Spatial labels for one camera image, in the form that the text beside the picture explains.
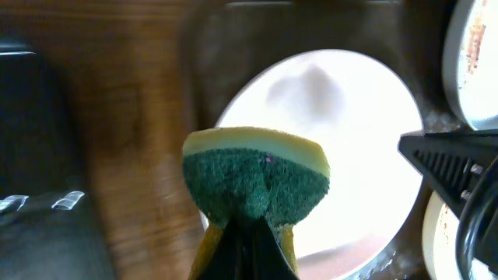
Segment white plate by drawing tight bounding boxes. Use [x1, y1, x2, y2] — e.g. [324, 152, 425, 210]
[216, 50, 423, 279]
[422, 191, 498, 280]
[442, 0, 497, 131]

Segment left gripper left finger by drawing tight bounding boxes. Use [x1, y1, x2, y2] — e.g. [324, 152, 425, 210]
[197, 219, 244, 280]

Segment white plate top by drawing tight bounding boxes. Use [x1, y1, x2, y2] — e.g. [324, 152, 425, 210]
[442, 0, 497, 131]

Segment green yellow sponge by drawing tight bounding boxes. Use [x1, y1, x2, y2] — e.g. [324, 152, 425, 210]
[182, 127, 330, 279]

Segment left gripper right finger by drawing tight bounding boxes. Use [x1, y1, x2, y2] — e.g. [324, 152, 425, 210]
[245, 218, 299, 280]

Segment black tray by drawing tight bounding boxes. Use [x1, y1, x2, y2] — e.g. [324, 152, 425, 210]
[1, 39, 115, 280]

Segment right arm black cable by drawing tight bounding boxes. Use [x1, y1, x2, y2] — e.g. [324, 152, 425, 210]
[454, 155, 498, 277]

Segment white plate bottom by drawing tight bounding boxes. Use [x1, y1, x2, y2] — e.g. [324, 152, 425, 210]
[422, 191, 498, 280]

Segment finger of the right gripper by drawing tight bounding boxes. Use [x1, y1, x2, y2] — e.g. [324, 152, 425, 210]
[398, 131, 497, 216]

